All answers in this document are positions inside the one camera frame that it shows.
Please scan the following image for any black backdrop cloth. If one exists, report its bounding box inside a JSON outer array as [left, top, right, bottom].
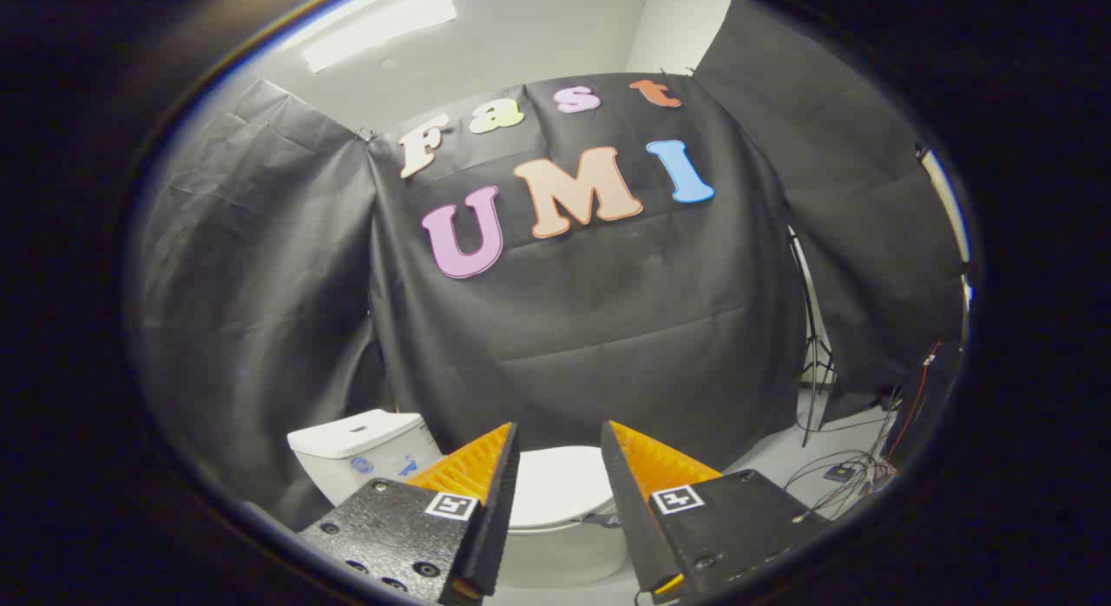
[[367, 71, 810, 470], [693, 0, 970, 425], [130, 78, 393, 530]]

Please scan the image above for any white toilet lid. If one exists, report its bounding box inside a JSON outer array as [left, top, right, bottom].
[[507, 445, 622, 534]]

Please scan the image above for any black light stand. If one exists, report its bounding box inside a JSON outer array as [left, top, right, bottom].
[[787, 227, 839, 448]]

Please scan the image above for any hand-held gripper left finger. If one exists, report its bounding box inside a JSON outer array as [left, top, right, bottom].
[[298, 422, 522, 606]]

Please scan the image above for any tangle of thin cables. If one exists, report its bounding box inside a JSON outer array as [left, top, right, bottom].
[[784, 387, 901, 522]]

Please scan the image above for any red cable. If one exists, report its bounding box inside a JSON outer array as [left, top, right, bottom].
[[885, 340, 943, 464]]

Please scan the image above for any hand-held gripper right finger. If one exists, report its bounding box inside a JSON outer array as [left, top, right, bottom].
[[601, 420, 832, 603]]

